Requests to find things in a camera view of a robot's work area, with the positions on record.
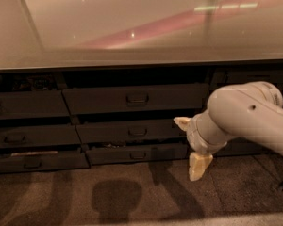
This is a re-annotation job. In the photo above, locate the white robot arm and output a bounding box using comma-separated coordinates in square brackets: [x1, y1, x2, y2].
[174, 81, 283, 181]

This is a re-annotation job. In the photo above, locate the dark drawer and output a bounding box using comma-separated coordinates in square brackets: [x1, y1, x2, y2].
[0, 151, 90, 174]
[0, 90, 68, 120]
[86, 143, 188, 165]
[76, 119, 185, 143]
[62, 83, 208, 115]
[0, 125, 80, 149]

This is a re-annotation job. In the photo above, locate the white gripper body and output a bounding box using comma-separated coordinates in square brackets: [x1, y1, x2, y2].
[186, 111, 227, 154]

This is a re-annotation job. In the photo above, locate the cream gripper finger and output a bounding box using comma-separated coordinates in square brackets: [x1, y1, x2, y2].
[174, 117, 191, 132]
[189, 153, 213, 182]

